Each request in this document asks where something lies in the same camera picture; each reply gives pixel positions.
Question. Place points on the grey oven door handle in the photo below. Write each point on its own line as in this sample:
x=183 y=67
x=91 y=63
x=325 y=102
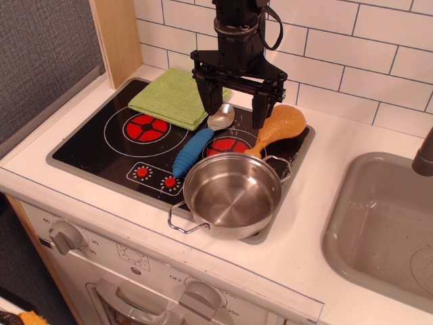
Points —
x=115 y=308

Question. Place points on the grey oven temperature knob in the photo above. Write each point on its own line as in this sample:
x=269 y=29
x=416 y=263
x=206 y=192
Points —
x=200 y=299

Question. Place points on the blue handled metal spoon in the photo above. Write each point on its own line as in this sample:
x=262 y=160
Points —
x=189 y=154

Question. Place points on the grey sink basin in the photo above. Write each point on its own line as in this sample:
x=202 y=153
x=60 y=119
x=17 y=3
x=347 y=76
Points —
x=379 y=233

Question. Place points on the stainless steel pot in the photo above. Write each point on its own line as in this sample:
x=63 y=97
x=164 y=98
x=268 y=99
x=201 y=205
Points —
x=233 y=195

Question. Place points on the grey timer knob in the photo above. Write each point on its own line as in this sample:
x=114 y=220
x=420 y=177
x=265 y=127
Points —
x=65 y=237

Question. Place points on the red right stove knob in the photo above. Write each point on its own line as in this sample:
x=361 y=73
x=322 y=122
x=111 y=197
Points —
x=170 y=182

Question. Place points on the green folded cloth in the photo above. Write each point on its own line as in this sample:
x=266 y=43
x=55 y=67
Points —
x=172 y=97

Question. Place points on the orange toy chicken drumstick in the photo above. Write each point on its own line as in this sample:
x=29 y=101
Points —
x=285 y=122

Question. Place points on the red left stove knob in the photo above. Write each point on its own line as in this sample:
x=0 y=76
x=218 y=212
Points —
x=142 y=172

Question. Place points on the white toy oven front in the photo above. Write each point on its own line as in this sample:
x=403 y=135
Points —
x=138 y=276

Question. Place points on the grey faucet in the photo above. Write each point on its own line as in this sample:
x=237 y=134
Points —
x=423 y=162

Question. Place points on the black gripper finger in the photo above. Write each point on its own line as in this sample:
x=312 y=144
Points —
x=211 y=94
x=262 y=104

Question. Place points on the wooden side post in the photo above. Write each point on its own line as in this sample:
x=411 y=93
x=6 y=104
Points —
x=118 y=36

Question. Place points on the black toy stove top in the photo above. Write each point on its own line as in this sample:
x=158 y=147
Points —
x=115 y=141

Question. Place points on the red stove knob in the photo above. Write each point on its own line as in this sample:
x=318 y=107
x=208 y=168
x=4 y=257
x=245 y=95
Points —
x=170 y=182
x=142 y=172

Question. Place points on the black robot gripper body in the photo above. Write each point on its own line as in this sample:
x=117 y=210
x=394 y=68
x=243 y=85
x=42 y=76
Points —
x=239 y=62

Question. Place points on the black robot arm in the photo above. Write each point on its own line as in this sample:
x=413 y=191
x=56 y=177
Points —
x=244 y=13

